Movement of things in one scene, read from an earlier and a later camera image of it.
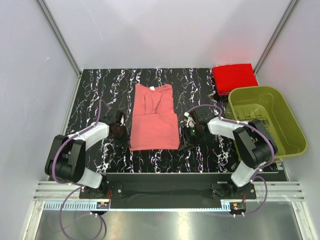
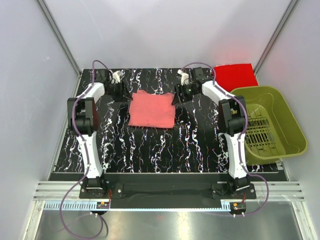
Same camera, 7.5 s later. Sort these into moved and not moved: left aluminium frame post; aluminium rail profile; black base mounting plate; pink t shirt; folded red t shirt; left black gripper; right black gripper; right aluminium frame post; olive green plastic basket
Moved: left black gripper; pink t shirt; right black gripper
Not moved: black base mounting plate; aluminium rail profile; folded red t shirt; right aluminium frame post; olive green plastic basket; left aluminium frame post
